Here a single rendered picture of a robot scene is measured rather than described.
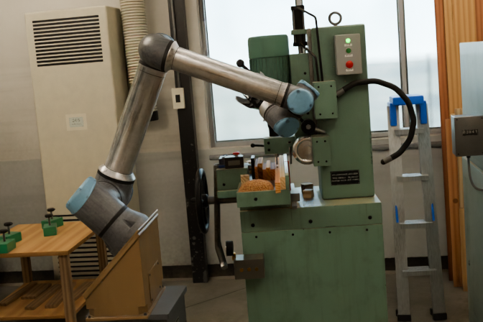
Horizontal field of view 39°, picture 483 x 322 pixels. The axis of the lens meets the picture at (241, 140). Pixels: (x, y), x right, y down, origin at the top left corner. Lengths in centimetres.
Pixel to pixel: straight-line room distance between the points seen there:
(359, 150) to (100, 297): 120
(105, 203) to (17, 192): 238
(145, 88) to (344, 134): 85
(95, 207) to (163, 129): 199
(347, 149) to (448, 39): 150
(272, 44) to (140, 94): 61
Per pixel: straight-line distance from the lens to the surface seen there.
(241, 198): 269
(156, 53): 246
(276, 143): 295
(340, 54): 280
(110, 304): 250
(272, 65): 288
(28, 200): 487
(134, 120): 264
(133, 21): 432
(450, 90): 420
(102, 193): 256
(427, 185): 370
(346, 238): 286
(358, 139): 289
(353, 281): 291
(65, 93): 434
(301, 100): 240
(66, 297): 373
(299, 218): 282
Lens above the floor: 141
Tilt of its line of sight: 7 degrees down
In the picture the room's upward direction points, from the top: 5 degrees counter-clockwise
